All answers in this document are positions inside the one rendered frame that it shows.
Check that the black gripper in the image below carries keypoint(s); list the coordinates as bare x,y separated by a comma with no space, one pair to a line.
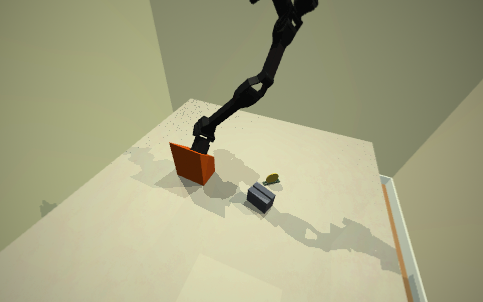
277,3

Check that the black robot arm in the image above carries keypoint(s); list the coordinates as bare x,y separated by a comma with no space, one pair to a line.
245,95

